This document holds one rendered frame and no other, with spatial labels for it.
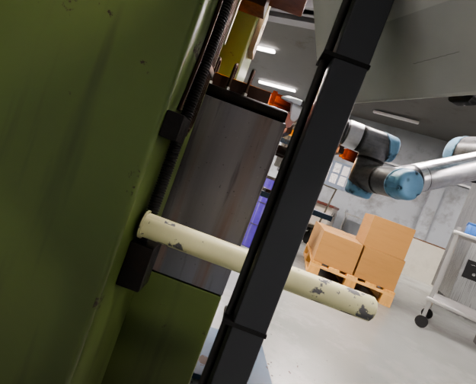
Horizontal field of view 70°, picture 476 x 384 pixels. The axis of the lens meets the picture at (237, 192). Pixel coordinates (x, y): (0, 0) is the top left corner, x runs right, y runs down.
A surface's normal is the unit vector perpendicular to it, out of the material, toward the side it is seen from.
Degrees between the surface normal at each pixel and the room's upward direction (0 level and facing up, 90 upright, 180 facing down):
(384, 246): 90
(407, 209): 90
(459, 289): 90
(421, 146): 90
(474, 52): 120
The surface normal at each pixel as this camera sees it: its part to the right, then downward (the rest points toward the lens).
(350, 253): -0.18, -0.01
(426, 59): -0.92, 0.21
